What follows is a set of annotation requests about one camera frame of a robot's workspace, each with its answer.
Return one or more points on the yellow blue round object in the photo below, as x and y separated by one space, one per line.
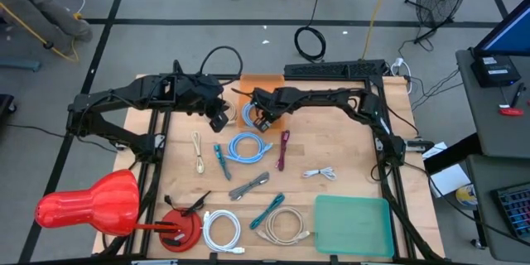
467 195

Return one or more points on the grey side desk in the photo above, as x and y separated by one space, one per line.
484 215
476 124

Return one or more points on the black backlit keyboard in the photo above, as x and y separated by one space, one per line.
515 211

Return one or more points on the small red object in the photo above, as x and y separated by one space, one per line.
510 111

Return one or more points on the black computer monitor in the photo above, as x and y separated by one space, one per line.
509 33

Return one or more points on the black box device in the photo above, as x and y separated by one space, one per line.
494 70

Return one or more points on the black chair base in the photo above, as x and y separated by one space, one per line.
5 107

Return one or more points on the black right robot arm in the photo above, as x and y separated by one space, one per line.
331 97

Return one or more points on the black pen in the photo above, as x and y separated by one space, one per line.
516 94

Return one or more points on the green translucent plastic tray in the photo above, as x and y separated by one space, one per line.
352 227

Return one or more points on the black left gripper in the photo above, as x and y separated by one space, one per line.
207 97

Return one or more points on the red desk lamp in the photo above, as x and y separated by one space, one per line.
103 203

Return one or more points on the white paper sheet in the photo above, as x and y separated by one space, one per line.
435 150

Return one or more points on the white box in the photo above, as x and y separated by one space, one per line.
449 180

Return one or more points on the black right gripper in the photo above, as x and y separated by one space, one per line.
271 101

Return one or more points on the grey furniture foot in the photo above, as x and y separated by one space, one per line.
20 65

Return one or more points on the orange translucent plastic tray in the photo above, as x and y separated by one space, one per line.
244 83

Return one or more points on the white power adapter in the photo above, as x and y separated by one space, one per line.
399 64

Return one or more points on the black aluminium table frame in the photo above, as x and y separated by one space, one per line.
154 190

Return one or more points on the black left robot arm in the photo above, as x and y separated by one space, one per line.
124 93

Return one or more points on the person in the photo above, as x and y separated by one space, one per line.
37 4

